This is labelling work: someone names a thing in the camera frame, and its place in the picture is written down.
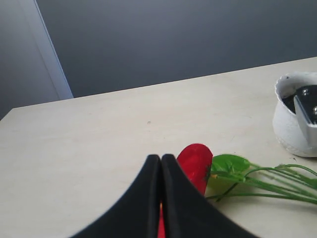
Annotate white flower pot with soil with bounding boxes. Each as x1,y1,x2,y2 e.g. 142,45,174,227
272,72,317,158

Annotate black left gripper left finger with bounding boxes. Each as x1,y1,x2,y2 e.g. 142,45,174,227
73,155,161,238

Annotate artificial red anthurium flower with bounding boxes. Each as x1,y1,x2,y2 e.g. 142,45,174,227
158,143,317,238

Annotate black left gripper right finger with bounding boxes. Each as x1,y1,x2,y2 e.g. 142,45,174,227
161,154,256,238

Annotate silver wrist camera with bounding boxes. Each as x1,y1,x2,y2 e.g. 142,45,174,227
294,85,317,147

